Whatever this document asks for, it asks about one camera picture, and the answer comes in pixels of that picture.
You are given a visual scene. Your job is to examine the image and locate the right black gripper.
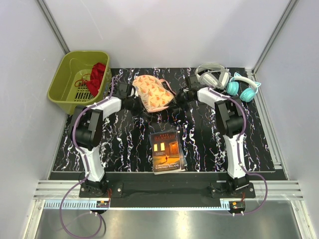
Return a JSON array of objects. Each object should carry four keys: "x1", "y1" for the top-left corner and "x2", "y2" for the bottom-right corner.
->
[{"x1": 165, "y1": 89, "x2": 194, "y2": 110}]

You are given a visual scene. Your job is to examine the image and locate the white grey headphones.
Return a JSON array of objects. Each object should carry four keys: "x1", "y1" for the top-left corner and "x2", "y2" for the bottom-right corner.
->
[{"x1": 195, "y1": 63, "x2": 231, "y2": 90}]

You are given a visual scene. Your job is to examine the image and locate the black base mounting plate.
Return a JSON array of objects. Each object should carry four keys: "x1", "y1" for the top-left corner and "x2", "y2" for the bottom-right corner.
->
[{"x1": 80, "y1": 172, "x2": 256, "y2": 208}]

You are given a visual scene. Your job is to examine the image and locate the red bra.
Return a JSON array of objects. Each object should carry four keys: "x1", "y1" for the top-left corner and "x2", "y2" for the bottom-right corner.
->
[{"x1": 74, "y1": 63, "x2": 106, "y2": 97}]

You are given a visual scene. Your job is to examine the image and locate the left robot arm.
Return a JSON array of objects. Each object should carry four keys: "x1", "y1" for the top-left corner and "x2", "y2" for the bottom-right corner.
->
[{"x1": 69, "y1": 83, "x2": 144, "y2": 197}]

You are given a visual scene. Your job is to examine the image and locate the teal cat-ear headphones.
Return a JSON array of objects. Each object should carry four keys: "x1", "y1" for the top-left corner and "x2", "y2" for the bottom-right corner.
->
[{"x1": 226, "y1": 72, "x2": 261, "y2": 103}]

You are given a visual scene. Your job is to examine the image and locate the olive green plastic basket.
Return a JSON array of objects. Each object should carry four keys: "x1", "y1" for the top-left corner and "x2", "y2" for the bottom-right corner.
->
[{"x1": 47, "y1": 51, "x2": 112, "y2": 115}]

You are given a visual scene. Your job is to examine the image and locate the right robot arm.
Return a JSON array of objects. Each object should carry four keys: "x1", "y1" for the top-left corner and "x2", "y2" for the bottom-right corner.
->
[{"x1": 175, "y1": 75, "x2": 249, "y2": 198}]

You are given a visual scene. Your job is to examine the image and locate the pink patterned mesh laundry bag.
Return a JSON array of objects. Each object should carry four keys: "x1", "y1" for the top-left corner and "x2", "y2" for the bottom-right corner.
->
[{"x1": 133, "y1": 75, "x2": 176, "y2": 113}]

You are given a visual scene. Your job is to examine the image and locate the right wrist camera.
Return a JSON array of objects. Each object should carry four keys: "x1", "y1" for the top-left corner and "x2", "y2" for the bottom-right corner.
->
[{"x1": 185, "y1": 75, "x2": 204, "y2": 91}]

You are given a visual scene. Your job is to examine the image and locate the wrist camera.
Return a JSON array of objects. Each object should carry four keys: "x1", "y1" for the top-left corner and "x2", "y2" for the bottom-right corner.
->
[
  {"x1": 185, "y1": 75, "x2": 204, "y2": 91},
  {"x1": 114, "y1": 83, "x2": 136, "y2": 99}
]

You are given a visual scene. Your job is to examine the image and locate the orange paperback book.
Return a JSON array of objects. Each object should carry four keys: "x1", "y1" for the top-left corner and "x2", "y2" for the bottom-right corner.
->
[{"x1": 149, "y1": 130, "x2": 187, "y2": 175}]

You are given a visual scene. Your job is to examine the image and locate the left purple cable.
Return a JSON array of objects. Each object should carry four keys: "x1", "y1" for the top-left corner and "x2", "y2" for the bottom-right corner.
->
[{"x1": 59, "y1": 76, "x2": 123, "y2": 237}]

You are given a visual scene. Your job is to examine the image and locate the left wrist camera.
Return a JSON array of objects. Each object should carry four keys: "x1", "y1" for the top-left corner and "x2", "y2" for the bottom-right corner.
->
[{"x1": 114, "y1": 83, "x2": 136, "y2": 99}]

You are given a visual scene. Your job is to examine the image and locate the aluminium frame rail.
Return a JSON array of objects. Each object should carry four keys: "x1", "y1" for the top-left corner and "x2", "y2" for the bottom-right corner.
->
[{"x1": 31, "y1": 176, "x2": 316, "y2": 239}]

